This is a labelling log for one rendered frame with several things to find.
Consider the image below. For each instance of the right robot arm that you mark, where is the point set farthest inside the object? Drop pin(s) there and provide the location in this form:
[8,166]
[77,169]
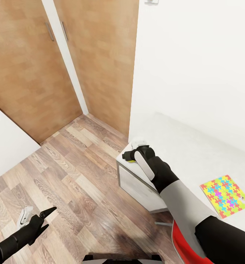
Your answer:
[202,228]

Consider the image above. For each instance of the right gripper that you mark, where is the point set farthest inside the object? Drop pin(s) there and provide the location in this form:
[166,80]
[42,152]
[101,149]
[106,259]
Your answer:
[128,155]

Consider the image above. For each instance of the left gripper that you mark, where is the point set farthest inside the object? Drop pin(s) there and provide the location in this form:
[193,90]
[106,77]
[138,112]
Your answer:
[29,233]

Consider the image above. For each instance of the swivel chair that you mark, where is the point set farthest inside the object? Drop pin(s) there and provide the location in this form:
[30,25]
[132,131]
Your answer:
[185,252]

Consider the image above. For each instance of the jigsaw puzzle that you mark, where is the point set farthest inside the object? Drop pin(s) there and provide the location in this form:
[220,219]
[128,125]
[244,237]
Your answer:
[224,193]

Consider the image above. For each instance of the sliding door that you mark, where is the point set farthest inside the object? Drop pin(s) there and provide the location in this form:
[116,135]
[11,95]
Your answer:
[101,38]
[36,91]

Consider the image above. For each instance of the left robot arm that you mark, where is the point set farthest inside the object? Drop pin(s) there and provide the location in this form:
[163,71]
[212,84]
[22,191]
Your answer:
[27,232]

